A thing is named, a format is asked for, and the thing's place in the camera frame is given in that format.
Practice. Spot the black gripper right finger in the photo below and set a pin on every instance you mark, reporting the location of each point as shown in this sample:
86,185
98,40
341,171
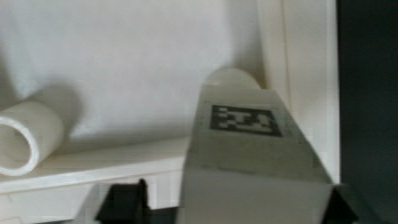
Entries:
348,210

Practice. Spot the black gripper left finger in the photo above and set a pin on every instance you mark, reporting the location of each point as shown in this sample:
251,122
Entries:
125,206

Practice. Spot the white table leg with tag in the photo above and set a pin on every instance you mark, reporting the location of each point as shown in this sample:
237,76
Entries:
254,178

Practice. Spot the white square tabletop with sockets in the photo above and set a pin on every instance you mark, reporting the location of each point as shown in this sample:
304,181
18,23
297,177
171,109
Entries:
105,60

